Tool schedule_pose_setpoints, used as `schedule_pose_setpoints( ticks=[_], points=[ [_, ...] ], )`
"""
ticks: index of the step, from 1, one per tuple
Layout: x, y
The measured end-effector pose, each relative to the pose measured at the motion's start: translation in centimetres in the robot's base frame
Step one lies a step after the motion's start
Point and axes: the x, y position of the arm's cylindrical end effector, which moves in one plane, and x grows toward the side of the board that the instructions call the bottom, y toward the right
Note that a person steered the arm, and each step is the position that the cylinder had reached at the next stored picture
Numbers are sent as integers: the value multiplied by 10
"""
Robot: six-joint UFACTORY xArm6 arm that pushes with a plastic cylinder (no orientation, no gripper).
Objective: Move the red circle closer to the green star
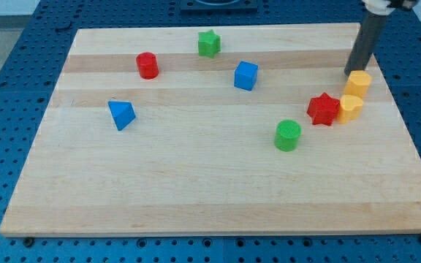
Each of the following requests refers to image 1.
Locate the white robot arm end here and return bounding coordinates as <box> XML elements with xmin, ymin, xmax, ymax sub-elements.
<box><xmin>362</xmin><ymin>0</ymin><xmax>420</xmax><ymax>16</ymax></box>

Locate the green star block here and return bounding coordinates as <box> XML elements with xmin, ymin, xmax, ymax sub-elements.
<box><xmin>198</xmin><ymin>29</ymin><xmax>221</xmax><ymax>58</ymax></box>

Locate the red star block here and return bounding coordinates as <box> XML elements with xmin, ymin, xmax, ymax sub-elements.
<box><xmin>307</xmin><ymin>93</ymin><xmax>341</xmax><ymax>126</ymax></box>

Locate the wooden board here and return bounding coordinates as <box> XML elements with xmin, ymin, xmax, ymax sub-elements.
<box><xmin>0</xmin><ymin>23</ymin><xmax>421</xmax><ymax>237</ymax></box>

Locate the blue cube block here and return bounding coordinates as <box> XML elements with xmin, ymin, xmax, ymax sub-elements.
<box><xmin>234</xmin><ymin>61</ymin><xmax>259</xmax><ymax>91</ymax></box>

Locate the green cylinder block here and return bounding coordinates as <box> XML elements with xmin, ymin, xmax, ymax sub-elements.
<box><xmin>274</xmin><ymin>119</ymin><xmax>302</xmax><ymax>152</ymax></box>

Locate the blue triangle block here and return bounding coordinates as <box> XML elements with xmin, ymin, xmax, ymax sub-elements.
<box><xmin>107</xmin><ymin>101</ymin><xmax>136</xmax><ymax>131</ymax></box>

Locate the red cylinder block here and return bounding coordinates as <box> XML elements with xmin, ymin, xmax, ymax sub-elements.
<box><xmin>136</xmin><ymin>52</ymin><xmax>159</xmax><ymax>80</ymax></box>

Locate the yellow heart block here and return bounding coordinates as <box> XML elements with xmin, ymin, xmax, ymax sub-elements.
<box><xmin>336</xmin><ymin>95</ymin><xmax>364</xmax><ymax>123</ymax></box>

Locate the yellow hexagon block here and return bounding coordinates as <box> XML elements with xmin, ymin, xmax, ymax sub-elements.
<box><xmin>344</xmin><ymin>70</ymin><xmax>372</xmax><ymax>99</ymax></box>

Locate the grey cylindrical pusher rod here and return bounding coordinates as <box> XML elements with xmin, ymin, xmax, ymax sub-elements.
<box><xmin>344</xmin><ymin>10</ymin><xmax>388</xmax><ymax>77</ymax></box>

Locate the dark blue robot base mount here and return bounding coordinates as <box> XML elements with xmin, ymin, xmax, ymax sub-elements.
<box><xmin>180</xmin><ymin>0</ymin><xmax>259</xmax><ymax>13</ymax></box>

